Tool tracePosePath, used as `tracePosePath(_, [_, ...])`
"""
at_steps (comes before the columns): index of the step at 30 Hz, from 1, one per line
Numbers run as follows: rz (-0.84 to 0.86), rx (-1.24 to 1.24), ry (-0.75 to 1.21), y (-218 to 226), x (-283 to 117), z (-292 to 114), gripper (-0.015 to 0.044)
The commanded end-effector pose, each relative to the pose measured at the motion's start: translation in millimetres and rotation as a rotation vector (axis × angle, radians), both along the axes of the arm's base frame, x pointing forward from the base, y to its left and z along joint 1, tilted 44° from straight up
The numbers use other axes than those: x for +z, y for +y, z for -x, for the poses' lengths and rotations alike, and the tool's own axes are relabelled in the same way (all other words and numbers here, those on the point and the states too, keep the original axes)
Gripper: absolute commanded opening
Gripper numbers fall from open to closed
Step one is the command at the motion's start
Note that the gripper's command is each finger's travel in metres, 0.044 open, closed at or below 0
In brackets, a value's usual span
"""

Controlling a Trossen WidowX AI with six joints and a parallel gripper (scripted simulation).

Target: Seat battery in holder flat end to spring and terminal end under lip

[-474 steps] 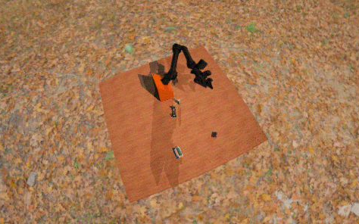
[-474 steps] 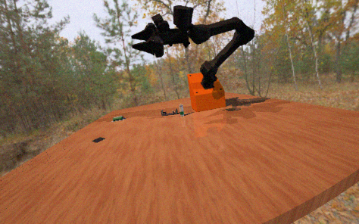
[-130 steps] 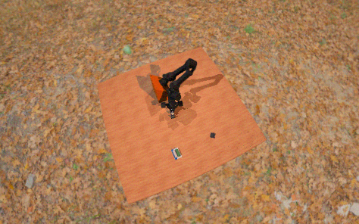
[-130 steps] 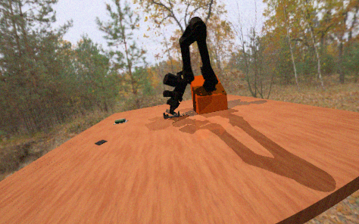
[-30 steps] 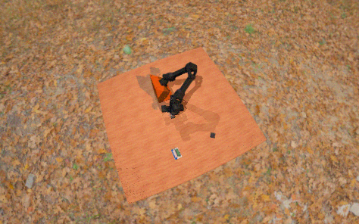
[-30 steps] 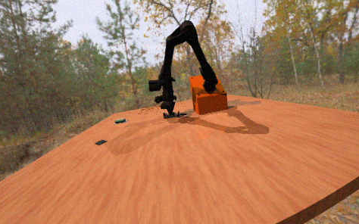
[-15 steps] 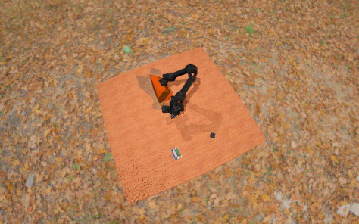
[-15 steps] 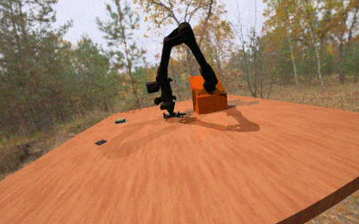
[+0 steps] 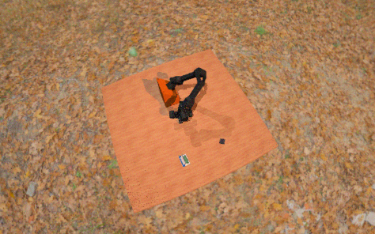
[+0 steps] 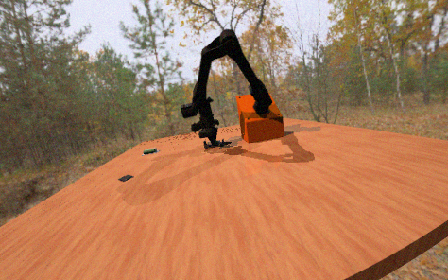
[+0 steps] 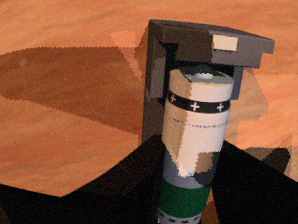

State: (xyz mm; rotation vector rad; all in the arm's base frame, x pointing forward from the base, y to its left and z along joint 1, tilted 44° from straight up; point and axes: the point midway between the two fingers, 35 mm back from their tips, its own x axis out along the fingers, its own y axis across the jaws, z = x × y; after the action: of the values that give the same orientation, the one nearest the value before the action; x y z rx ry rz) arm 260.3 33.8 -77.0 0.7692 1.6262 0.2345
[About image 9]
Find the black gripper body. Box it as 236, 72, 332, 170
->
169, 110, 192, 119

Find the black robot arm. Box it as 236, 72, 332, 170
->
166, 68, 206, 122

